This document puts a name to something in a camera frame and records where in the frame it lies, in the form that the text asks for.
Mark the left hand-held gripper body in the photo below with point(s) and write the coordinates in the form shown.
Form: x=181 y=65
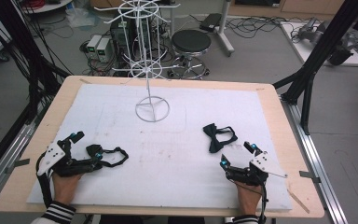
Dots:
x=52 y=158

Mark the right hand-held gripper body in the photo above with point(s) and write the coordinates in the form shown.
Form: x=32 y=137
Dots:
x=265 y=163

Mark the person's left hand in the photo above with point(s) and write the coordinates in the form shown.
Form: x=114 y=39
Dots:
x=64 y=189

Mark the person's right hand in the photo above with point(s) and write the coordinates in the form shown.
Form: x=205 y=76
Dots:
x=248 y=199

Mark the metal table clamp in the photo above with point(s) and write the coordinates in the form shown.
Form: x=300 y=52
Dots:
x=309 y=176
x=18 y=163

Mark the thin wooden stick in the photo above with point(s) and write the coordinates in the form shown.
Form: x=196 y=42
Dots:
x=299 y=201

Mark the white foam mat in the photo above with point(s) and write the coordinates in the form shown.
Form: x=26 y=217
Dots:
x=174 y=174

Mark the grey bench power supply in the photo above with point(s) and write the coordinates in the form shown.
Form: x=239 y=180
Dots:
x=104 y=49
x=92 y=45

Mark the white floor platform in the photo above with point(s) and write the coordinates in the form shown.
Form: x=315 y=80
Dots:
x=304 y=49

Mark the black computer tower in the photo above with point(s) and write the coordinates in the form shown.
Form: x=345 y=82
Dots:
x=121 y=34

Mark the clear plastic bag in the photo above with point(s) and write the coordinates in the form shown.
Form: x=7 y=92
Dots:
x=80 y=18

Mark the desk with white legs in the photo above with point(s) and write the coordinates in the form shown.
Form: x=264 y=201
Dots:
x=225 y=31

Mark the black round stool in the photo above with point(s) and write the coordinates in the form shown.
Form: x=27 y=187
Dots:
x=191 y=40

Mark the round white side table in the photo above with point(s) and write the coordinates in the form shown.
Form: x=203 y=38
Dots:
x=48 y=7

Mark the flat black box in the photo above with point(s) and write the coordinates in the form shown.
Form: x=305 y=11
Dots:
x=210 y=21

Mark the aluminium rail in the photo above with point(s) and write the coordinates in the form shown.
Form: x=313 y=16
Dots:
x=315 y=161
x=9 y=149

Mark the black metal frame post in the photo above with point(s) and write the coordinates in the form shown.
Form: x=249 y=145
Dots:
x=28 y=56
x=320 y=53

